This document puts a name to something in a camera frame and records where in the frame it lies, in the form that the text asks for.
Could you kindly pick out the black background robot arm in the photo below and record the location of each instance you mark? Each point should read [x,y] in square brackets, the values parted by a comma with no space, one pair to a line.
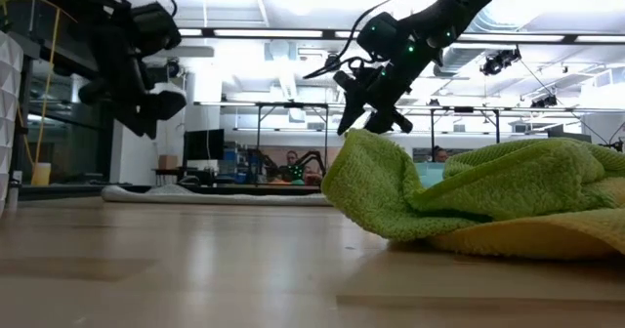
[313,159]
[259,164]

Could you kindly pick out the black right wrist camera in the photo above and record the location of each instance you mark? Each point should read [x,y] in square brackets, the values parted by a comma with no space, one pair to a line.
[383,35]

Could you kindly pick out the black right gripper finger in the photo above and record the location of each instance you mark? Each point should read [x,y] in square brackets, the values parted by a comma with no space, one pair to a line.
[386,122]
[350,110]

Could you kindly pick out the person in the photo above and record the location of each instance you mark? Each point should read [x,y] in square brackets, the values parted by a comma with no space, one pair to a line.
[292,162]
[441,154]

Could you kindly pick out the black computer monitor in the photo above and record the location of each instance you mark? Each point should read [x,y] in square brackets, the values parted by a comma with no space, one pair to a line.
[204,145]

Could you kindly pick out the long ceiling light fixture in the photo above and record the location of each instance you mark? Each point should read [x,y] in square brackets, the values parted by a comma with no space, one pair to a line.
[268,33]

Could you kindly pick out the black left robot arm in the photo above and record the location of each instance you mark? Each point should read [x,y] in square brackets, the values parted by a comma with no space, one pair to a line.
[73,1]

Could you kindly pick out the dark grey computer monitor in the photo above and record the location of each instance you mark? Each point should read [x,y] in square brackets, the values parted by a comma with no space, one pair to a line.
[571,136]

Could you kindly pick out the yellow microfiber towel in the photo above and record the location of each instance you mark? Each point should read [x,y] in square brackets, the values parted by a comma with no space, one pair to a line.
[537,237]

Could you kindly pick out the green microfiber towel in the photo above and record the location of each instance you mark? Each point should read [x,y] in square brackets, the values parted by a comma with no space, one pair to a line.
[371,186]

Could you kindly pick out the white faceted plant pot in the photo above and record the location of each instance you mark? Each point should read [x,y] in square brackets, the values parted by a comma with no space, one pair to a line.
[10,123]

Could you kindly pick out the yellow cup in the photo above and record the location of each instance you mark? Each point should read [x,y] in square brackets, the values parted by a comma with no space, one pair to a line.
[41,174]

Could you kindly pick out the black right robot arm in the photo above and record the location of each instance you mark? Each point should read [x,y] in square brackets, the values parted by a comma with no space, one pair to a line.
[469,1]

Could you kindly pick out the brown cardboard box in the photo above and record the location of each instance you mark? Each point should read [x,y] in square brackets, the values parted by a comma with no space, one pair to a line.
[168,162]

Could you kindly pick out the black ceiling spotlight cluster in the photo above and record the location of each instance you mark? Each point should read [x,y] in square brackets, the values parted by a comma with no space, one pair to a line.
[499,62]

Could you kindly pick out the black metal table frame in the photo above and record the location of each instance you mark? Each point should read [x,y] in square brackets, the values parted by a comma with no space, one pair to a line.
[220,189]

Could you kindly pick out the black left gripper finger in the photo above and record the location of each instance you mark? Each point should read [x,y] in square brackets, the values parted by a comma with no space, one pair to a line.
[148,125]
[128,120]

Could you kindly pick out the translucent teal plastic bin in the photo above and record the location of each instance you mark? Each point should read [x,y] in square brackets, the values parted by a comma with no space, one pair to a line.
[430,174]

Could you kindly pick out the white microfiber towel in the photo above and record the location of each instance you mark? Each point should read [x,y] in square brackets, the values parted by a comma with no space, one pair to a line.
[205,198]

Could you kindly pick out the blue storage shelf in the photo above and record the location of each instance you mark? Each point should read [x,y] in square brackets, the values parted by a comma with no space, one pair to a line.
[232,164]

